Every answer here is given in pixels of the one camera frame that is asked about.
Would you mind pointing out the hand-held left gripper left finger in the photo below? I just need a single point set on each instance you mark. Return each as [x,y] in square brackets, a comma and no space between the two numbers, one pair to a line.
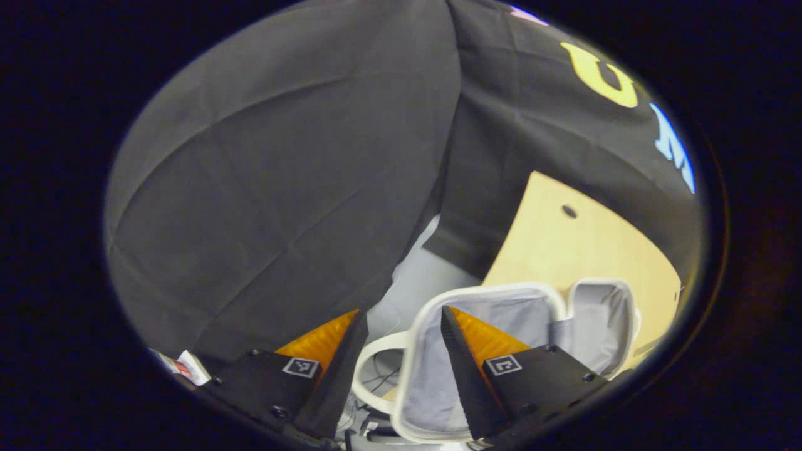
[338,376]

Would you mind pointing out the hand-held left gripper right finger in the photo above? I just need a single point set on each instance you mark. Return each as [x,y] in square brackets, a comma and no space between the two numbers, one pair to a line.
[463,382]

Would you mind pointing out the white suitcase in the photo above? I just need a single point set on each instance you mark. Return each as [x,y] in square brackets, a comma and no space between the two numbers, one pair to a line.
[532,310]

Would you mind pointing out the black backdrop cloth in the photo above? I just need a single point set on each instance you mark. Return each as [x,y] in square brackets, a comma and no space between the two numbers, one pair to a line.
[282,156]

